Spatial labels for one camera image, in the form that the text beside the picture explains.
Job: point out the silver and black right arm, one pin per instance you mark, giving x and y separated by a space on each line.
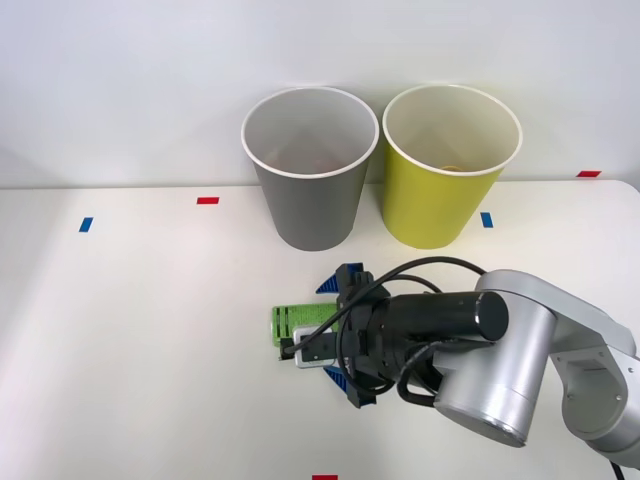
525 350

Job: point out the green drink can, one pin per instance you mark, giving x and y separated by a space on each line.
300 315

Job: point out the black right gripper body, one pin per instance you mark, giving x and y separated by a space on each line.
367 340

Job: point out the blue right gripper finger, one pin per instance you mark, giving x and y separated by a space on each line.
350 281
357 389

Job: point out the pale yellowish bottle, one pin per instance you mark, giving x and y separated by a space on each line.
452 168

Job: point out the grey plastic waste bin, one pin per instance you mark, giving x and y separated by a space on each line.
310 210

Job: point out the yellow-green plastic waste bin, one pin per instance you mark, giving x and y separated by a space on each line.
430 205

